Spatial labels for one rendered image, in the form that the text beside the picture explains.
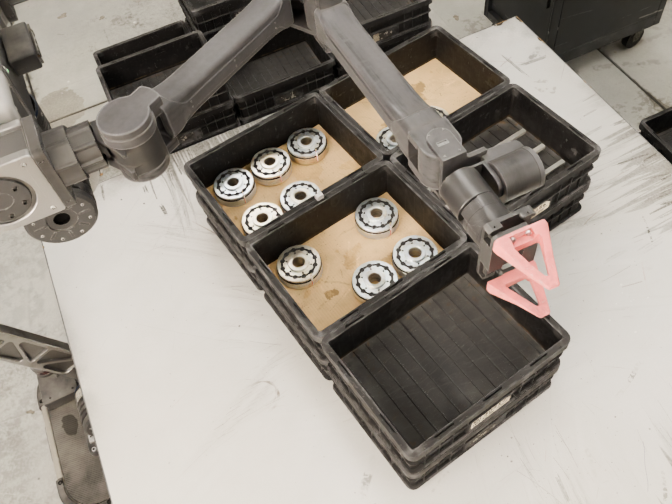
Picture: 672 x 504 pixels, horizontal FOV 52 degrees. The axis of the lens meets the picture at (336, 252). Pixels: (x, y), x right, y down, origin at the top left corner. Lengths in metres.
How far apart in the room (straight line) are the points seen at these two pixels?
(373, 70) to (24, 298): 2.10
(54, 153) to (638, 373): 1.26
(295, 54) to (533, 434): 1.79
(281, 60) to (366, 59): 1.75
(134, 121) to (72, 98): 2.55
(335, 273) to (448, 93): 0.64
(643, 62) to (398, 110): 2.52
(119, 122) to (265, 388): 0.80
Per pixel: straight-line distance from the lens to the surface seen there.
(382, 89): 1.01
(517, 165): 0.91
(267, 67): 2.78
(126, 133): 1.00
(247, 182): 1.74
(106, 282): 1.88
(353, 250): 1.61
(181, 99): 1.06
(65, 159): 1.04
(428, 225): 1.61
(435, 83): 1.97
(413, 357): 1.47
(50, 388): 2.31
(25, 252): 3.03
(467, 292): 1.55
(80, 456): 2.22
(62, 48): 3.87
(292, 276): 1.55
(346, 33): 1.11
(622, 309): 1.74
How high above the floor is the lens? 2.16
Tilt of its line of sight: 56 degrees down
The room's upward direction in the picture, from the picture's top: 10 degrees counter-clockwise
